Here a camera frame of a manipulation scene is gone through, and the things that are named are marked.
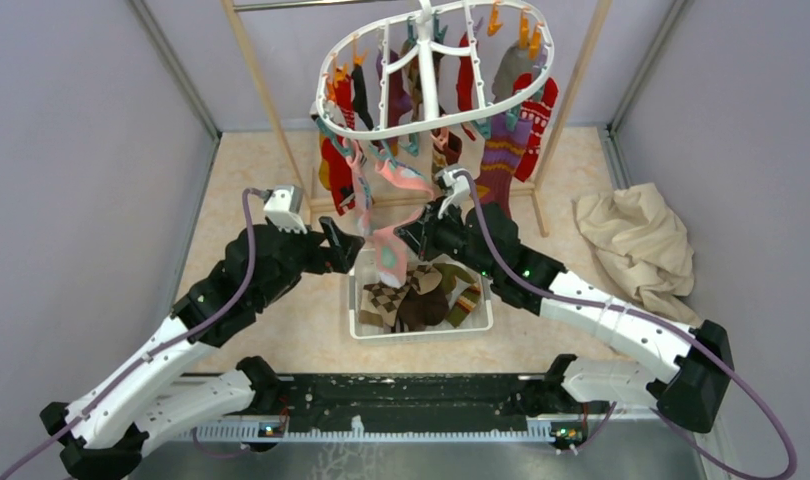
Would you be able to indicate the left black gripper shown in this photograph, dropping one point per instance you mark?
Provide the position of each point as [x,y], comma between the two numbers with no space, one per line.
[344,247]

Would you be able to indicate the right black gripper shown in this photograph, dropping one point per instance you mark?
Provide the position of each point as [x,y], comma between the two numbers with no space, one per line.
[420,236]

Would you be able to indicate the olive green striped sock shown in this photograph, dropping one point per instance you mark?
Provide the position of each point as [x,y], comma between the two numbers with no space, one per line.
[461,289]

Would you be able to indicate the pink green patterned sock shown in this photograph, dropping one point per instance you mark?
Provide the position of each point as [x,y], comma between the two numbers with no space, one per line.
[391,252]

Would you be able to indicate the dark brown sock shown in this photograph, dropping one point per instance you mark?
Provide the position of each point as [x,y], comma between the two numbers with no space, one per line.
[418,311]

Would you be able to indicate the white perforated plastic basket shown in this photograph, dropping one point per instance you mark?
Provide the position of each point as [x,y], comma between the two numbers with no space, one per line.
[478,322]

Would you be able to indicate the red white patterned sock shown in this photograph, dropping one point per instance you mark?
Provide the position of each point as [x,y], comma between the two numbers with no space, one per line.
[538,110]

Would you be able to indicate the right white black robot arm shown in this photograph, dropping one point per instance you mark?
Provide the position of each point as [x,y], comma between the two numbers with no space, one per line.
[675,368]

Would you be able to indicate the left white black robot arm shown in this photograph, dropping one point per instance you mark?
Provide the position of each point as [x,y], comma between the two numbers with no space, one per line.
[108,432]

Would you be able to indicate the white oval clip hanger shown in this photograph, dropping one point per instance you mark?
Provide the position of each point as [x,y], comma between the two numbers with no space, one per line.
[413,37]

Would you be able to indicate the red snowflake sock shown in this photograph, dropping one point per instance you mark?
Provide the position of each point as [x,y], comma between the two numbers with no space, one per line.
[334,173]

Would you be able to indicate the purple striped sock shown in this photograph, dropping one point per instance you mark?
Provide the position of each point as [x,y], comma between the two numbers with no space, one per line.
[503,151]

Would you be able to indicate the cream crumpled cloth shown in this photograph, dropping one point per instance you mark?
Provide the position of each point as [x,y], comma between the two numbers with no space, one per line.
[643,246]

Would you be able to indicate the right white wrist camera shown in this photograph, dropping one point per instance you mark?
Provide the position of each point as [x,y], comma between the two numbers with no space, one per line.
[454,183]

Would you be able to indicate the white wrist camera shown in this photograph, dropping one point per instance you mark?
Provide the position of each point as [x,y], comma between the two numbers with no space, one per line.
[282,209]
[454,183]

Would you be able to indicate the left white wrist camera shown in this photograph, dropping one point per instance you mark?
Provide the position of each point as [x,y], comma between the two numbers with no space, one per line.
[282,209]

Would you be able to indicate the wooden rack frame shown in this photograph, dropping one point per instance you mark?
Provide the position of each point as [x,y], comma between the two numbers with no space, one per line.
[564,99]

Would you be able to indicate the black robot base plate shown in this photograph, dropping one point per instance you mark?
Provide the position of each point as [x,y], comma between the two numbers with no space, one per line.
[419,403]

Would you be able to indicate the aluminium rail front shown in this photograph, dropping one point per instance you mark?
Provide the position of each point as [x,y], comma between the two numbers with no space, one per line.
[560,430]

